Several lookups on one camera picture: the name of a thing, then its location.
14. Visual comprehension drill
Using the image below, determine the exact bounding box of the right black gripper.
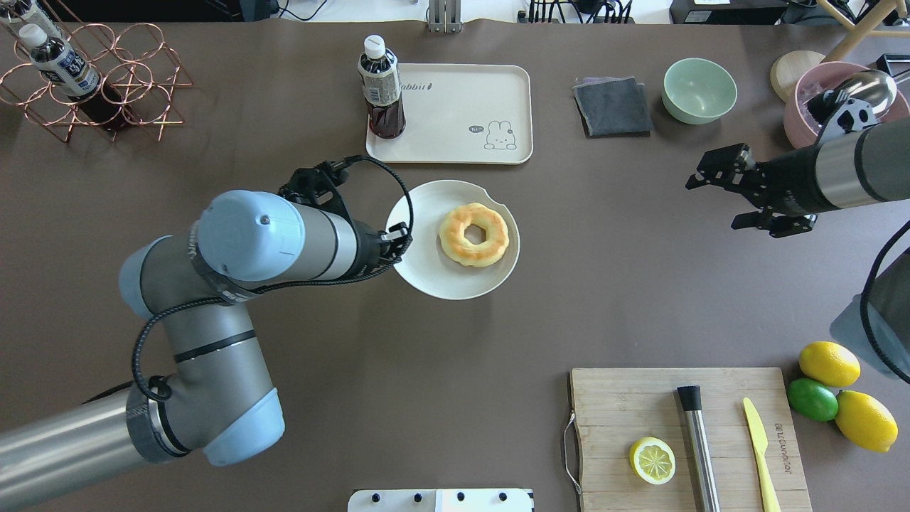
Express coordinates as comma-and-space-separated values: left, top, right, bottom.
685, 144, 825, 238

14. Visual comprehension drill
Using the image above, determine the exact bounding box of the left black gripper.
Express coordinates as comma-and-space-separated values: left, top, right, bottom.
277, 160, 414, 270

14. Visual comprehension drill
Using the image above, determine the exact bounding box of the white round plate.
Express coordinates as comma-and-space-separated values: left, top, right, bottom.
387, 179, 520, 299

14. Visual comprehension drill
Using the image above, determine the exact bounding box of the glazed ring donut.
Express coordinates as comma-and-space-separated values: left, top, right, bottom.
437, 202, 511, 268

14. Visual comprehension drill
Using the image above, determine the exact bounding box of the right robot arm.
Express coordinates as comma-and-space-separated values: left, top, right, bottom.
686, 119, 909, 381

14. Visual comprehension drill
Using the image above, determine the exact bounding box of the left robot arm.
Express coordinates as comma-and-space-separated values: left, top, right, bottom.
2, 155, 414, 511

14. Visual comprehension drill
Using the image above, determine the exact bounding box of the cream rabbit tray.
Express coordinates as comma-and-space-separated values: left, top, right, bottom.
366, 63, 533, 165

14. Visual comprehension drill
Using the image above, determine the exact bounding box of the dark tea bottle on tray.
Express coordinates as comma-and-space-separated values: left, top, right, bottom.
357, 33, 406, 139

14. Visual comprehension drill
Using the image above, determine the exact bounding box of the mint green bowl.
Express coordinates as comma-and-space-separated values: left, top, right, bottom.
662, 58, 738, 125

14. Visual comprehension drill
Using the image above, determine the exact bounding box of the metal ice scoop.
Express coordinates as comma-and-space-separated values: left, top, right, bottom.
806, 69, 898, 124

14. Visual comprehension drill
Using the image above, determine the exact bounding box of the pink bowl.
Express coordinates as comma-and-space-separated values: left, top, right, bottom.
783, 62, 867, 149

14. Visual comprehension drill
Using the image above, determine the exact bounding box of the grey folded cloth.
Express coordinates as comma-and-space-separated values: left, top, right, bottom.
573, 77, 653, 137

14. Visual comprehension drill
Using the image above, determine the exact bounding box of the yellow lemon far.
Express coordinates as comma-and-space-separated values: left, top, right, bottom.
798, 341, 861, 387

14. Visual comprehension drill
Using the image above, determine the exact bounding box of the yellow lemon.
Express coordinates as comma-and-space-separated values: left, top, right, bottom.
835, 390, 899, 453
798, 341, 861, 387

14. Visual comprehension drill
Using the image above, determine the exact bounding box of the steel muddler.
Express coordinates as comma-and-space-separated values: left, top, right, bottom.
677, 385, 722, 511

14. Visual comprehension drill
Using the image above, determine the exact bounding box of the green lime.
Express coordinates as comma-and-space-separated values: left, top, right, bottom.
786, 377, 839, 422

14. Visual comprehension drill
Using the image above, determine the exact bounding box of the wooden mug tree stand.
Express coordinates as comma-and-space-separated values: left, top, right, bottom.
770, 1, 908, 101

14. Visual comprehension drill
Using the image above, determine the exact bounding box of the yellow lemon near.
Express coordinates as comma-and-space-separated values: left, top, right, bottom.
835, 390, 899, 453

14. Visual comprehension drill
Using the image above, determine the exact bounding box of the wooden cutting board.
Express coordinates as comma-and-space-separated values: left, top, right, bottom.
571, 368, 813, 511

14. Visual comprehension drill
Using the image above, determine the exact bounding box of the half lemon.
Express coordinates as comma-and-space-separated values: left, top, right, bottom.
628, 437, 676, 485

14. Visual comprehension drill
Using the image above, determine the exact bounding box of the yellow plastic knife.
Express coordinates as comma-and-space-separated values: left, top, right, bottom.
742, 398, 782, 512

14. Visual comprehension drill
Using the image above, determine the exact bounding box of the bottle in rack upper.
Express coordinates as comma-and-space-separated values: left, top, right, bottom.
19, 25, 129, 132

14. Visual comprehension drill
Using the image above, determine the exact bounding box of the bottle in rack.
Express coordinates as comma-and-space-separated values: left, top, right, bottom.
1, 1, 65, 40
19, 25, 129, 132

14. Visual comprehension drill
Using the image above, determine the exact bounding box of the bottle in rack lower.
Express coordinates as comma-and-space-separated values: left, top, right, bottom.
1, 1, 65, 40

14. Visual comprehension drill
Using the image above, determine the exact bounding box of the aluminium frame post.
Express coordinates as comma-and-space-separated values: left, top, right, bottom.
427, 0, 464, 33

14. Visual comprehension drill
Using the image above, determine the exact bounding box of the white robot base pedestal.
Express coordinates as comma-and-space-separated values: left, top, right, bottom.
347, 487, 535, 511

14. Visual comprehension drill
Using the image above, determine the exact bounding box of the copper wire bottle rack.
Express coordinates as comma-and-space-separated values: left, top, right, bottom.
2, 1, 195, 143

